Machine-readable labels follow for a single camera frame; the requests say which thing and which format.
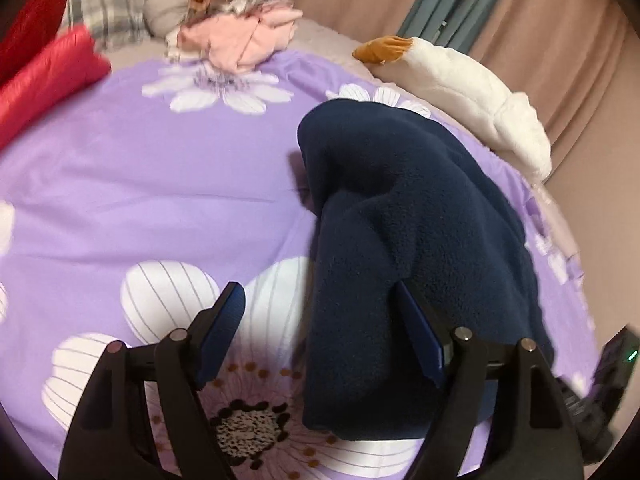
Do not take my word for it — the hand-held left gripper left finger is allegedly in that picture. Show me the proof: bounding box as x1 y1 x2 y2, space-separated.
57 281 246 480

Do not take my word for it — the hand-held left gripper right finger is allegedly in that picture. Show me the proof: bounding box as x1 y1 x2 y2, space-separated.
395 280 586 480

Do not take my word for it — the navy fleece garment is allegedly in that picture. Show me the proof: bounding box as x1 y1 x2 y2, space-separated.
296 99 555 442

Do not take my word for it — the pile of pink clothes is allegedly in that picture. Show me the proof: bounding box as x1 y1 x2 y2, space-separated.
165 0 305 74

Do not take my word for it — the purple floral bed cover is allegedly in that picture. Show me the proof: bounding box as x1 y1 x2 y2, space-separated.
0 50 601 480

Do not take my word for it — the white plush goose toy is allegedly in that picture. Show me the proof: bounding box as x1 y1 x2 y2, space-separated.
352 35 552 183

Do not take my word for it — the red cloth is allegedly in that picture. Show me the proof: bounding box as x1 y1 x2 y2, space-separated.
0 25 112 152
0 0 71 86

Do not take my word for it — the beige curtain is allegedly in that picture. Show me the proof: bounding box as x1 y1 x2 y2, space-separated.
235 0 640 221

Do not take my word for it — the teal curtain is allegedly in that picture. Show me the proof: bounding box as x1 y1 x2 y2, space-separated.
397 0 516 52

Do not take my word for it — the plaid pillow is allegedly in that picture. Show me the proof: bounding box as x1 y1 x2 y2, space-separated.
67 0 201 52

